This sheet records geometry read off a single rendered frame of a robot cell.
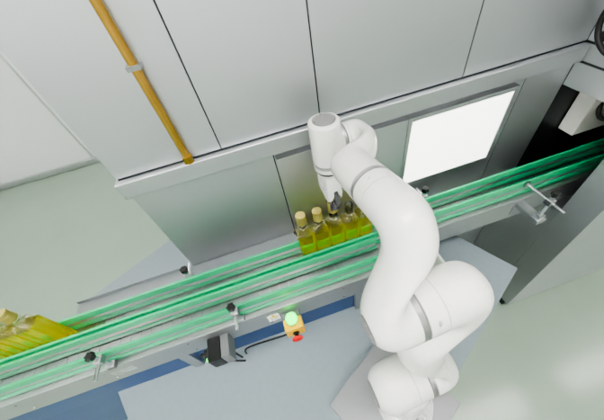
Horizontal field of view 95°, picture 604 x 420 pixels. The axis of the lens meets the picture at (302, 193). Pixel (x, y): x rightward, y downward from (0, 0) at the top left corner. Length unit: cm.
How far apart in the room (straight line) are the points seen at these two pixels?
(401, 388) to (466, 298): 39
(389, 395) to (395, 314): 41
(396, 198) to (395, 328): 20
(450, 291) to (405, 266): 10
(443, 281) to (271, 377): 98
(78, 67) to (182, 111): 22
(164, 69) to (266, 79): 25
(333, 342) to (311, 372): 14
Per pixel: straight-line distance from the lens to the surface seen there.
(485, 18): 108
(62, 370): 135
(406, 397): 86
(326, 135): 70
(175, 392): 150
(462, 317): 54
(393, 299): 47
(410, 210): 44
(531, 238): 188
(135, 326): 126
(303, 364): 134
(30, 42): 84
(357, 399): 127
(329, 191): 82
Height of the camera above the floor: 205
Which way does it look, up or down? 46 degrees down
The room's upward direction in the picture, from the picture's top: 12 degrees counter-clockwise
